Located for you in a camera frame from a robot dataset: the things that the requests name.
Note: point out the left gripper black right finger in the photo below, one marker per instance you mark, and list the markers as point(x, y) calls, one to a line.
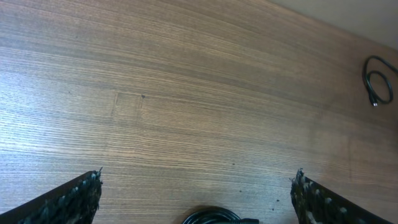
point(316, 204)

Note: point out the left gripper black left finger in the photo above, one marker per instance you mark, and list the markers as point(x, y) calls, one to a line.
point(75, 201)

